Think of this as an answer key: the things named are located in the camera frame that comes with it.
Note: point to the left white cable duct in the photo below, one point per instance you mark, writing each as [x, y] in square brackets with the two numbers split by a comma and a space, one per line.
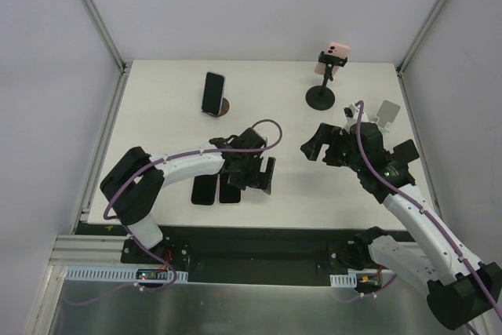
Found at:
[110, 274]

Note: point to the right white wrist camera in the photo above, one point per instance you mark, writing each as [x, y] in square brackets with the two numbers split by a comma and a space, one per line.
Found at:
[352, 113]

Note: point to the cream-edged black phone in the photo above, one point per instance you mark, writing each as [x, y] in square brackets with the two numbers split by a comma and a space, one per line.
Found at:
[228, 194]

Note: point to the left aluminium frame post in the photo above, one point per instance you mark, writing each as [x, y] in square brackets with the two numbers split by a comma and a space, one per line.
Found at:
[104, 34]

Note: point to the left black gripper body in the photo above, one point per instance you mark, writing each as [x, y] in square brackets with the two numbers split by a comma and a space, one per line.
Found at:
[258, 177]

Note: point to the white cable duct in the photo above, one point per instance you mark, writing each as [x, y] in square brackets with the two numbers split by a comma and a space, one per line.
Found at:
[349, 280]
[110, 274]

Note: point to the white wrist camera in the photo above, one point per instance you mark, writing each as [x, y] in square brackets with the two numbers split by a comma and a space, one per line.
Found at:
[352, 113]
[260, 142]

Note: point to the right aluminium frame post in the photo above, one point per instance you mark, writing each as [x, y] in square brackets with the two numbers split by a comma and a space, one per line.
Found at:
[424, 30]

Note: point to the right white cable duct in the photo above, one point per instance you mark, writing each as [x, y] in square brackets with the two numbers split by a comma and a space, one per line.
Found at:
[349, 280]

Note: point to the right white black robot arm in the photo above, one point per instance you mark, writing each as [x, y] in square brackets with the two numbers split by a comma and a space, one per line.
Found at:
[457, 285]

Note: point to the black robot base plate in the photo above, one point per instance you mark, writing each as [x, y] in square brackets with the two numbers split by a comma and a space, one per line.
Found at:
[263, 256]

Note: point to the white metal phone stand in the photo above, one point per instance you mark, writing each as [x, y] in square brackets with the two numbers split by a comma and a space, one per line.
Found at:
[386, 114]

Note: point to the aluminium frame post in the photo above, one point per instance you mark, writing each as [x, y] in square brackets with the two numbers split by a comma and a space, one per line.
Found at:
[104, 34]
[424, 30]

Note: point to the blue-edged black phone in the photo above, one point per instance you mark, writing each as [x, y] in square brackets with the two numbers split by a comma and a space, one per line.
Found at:
[213, 93]

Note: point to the round brown phone stand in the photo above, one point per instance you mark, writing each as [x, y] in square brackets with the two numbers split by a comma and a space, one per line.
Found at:
[225, 107]

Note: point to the black clamp tripod stand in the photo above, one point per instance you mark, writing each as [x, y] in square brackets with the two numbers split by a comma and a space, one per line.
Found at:
[322, 98]

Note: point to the black folding phone stand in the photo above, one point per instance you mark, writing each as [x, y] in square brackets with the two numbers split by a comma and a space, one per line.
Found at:
[403, 154]

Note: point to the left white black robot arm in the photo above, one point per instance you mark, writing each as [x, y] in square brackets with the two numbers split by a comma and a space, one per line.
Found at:
[131, 188]

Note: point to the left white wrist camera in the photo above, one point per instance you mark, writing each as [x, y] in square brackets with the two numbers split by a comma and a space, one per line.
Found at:
[260, 142]

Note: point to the pink phone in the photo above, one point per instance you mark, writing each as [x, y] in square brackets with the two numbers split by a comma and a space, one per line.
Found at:
[337, 52]

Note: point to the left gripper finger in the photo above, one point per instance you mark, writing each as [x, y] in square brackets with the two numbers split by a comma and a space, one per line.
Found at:
[238, 180]
[265, 178]

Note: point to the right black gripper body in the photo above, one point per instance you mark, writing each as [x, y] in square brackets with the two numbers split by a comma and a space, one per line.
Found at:
[327, 146]

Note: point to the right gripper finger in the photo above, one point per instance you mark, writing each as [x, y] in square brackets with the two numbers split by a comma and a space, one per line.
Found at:
[312, 148]
[327, 133]

